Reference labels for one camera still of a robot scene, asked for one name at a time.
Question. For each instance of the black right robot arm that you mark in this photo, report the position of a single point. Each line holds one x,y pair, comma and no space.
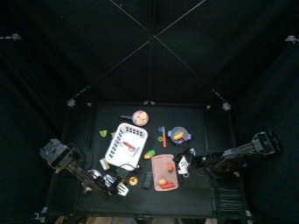
240,151

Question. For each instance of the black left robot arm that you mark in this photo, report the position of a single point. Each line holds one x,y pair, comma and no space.
65,163

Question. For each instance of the beige toy block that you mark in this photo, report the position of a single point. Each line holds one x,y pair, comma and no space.
104,164

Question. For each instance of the small green toy piece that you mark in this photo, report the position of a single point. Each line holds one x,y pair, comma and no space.
113,134

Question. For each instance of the orange flower-shaped toy piece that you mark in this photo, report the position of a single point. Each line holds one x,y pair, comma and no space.
132,180

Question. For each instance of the yellow orange toy food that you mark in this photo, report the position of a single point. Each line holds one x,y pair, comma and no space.
177,135

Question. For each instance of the orange toy stick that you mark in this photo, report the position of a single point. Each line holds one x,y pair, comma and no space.
162,136

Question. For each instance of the green yellow toy vegetable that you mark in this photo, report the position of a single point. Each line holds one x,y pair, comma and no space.
148,154

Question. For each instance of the red orange toy piece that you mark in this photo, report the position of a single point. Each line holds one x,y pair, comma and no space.
168,185

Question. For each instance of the green toy leaf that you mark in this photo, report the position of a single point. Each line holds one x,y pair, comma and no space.
102,133

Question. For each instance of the black rectangular block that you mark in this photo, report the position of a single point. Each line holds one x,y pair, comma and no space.
146,179

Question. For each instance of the orange toy carrot piece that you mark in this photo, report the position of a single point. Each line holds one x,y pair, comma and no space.
169,167

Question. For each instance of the pink cutting board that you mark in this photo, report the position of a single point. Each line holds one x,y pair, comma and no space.
162,172

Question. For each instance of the grey toy cooking pot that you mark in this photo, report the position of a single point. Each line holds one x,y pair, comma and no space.
178,134

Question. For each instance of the metal frame bracket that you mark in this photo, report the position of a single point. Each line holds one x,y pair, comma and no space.
291,38
225,106
13,37
70,102

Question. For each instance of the pink toy frying pan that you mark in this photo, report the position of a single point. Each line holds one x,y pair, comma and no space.
140,117

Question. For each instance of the white plastic slotted basket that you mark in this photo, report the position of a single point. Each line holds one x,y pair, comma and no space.
125,145

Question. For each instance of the red and white tool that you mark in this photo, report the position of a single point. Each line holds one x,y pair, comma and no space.
128,145

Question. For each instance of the peach round toy piece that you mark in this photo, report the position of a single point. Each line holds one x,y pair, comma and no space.
161,181

